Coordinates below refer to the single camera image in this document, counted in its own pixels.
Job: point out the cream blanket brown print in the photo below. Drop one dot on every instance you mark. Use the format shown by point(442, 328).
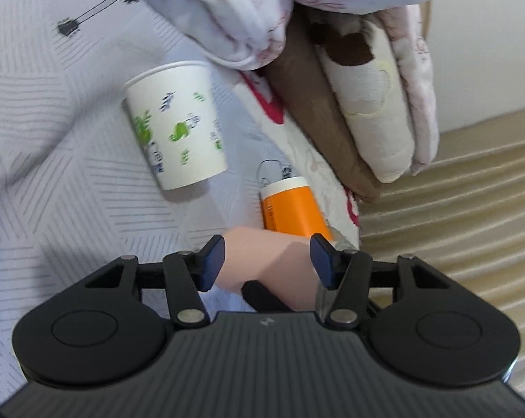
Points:
point(369, 104)

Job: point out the white cloth red print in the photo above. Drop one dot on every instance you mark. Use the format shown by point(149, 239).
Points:
point(306, 152)

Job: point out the person's forearm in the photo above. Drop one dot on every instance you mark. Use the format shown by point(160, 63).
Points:
point(269, 263)

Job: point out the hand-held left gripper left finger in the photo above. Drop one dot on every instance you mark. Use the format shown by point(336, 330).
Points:
point(212, 263)

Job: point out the beige ribbed mattress cover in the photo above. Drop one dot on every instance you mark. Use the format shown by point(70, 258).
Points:
point(467, 191)

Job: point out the white paper cup green print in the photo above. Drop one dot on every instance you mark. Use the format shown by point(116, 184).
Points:
point(175, 127)

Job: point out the lavender folded quilt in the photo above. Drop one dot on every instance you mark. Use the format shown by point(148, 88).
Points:
point(227, 4)

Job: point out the orange bottle white cap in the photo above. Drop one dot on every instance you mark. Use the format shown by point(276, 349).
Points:
point(293, 210)

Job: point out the pink folded quilt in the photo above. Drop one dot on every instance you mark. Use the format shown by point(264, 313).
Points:
point(419, 87)

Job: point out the white line-patterned bed sheet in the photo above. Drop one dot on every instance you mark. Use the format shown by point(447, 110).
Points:
point(57, 174)

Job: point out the brown cushion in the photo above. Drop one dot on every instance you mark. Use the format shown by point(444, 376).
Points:
point(308, 100)

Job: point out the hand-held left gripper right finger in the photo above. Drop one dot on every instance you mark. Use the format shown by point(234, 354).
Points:
point(323, 265)

